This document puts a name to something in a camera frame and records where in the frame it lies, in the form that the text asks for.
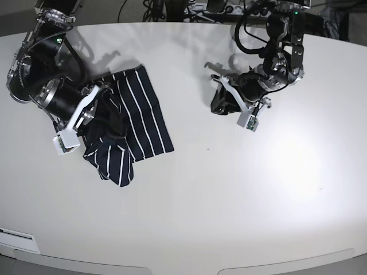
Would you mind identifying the white gripper, viewer left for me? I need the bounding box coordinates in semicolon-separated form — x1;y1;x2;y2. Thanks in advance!
57;85;127;140

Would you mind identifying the white gripper, viewer right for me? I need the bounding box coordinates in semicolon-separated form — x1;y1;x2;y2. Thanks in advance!
210;74;272;116

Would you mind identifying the navy white striped T-shirt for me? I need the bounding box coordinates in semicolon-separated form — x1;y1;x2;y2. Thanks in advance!
82;64;174;187

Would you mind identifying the black robot arm, viewer left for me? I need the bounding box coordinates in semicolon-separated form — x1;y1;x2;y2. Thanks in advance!
6;1;127;141

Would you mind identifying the white power strip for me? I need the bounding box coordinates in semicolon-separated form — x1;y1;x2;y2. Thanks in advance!
188;3;270;17

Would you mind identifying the black equipment box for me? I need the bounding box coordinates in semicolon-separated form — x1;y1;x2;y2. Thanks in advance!
304;12;350;42

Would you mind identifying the wrist camera, viewer right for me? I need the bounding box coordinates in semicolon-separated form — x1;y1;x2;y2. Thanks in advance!
237;113;259;132

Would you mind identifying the wrist camera, viewer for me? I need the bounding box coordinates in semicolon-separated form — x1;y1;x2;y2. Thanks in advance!
237;113;259;132
53;132;80;156

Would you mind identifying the wrist camera, viewer left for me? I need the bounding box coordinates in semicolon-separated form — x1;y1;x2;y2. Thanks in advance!
53;132;80;156

